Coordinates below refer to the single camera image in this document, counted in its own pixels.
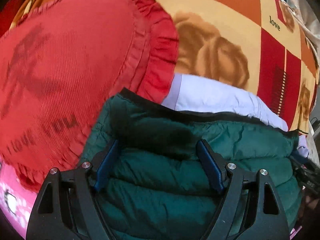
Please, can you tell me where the dark green puffer jacket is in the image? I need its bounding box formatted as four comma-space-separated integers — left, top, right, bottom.
81, 89, 302, 239

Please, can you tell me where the lavender white garment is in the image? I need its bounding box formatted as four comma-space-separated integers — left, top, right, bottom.
161, 74, 309, 163

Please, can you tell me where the pink penguin blanket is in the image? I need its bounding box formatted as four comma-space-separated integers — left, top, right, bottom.
1, 160, 37, 239

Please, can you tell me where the red frilled cushion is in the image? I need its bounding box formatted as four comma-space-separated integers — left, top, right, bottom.
1, 0, 178, 192

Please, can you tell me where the red orange patterned bedspread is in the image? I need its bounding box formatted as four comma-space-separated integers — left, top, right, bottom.
7, 0, 319, 134

